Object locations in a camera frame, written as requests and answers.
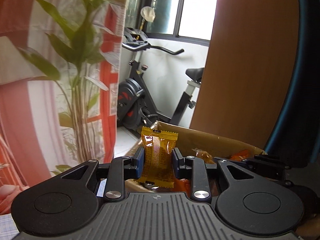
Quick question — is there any window with dark frame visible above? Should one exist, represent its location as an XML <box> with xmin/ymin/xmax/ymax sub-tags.
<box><xmin>125</xmin><ymin>0</ymin><xmax>217</xmax><ymax>46</ymax></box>

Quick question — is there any small yellow candy packet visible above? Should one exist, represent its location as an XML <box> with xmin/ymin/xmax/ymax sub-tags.
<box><xmin>137</xmin><ymin>127</ymin><xmax>178</xmax><ymax>188</ymax></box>

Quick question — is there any orange snack packet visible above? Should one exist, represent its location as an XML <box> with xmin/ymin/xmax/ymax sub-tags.
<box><xmin>229</xmin><ymin>149</ymin><xmax>251</xmax><ymax>161</ymax></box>

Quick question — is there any orange wafer packet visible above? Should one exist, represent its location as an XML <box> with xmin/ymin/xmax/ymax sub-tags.
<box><xmin>171</xmin><ymin>179</ymin><xmax>191</xmax><ymax>197</ymax></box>

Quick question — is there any black exercise bike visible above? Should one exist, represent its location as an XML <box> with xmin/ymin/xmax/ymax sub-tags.
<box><xmin>117</xmin><ymin>27</ymin><xmax>204</xmax><ymax>132</ymax></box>

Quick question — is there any wooden door panel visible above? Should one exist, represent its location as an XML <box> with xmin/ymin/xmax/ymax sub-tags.
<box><xmin>190</xmin><ymin>0</ymin><xmax>299</xmax><ymax>148</ymax></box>

